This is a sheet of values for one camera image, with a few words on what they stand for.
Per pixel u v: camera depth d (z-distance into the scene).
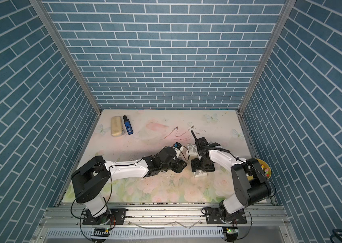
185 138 1.05
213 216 0.73
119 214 0.74
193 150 0.96
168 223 0.73
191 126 1.12
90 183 0.45
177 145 0.77
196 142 0.76
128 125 1.08
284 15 0.73
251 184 0.45
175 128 1.10
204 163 0.76
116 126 1.08
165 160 0.67
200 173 0.86
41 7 0.70
